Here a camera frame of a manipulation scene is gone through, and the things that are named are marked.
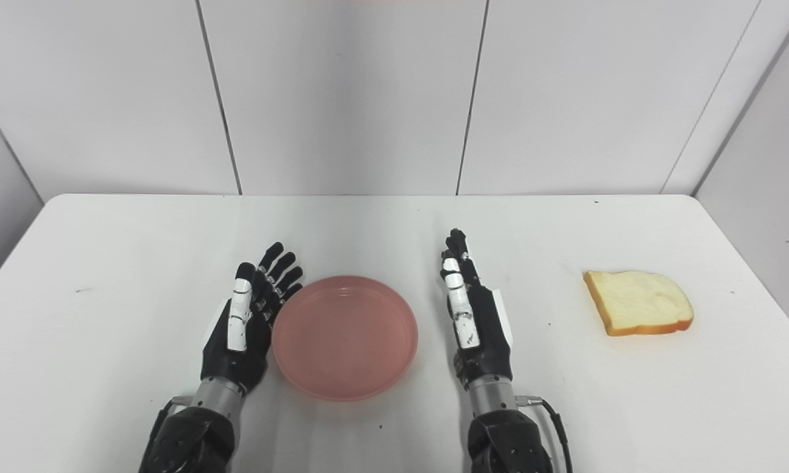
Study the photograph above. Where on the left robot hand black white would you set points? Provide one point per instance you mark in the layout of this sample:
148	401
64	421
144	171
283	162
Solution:
249	322

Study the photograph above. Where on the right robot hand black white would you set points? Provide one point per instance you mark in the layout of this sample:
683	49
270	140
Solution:
476	322

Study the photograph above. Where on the pink round plate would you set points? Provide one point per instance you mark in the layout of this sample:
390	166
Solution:
345	338

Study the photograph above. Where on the slice of white bread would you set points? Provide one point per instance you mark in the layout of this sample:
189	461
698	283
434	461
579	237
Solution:
638	302

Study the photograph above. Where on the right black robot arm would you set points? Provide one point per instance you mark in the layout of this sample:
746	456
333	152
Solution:
506	430

